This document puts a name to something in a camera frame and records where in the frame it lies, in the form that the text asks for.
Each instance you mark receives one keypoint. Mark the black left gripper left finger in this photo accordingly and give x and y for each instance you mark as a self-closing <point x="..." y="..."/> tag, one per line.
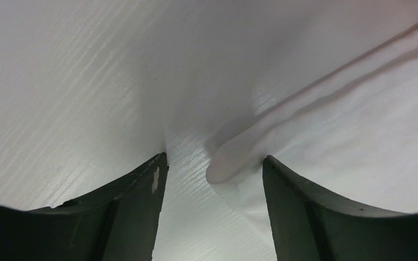
<point x="117" y="221"/>

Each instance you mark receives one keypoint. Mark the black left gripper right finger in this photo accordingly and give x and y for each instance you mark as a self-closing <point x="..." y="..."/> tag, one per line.
<point x="311" y="222"/>

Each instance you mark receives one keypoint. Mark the white printed t-shirt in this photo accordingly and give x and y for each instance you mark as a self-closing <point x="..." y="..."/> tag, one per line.
<point x="354" y="133"/>

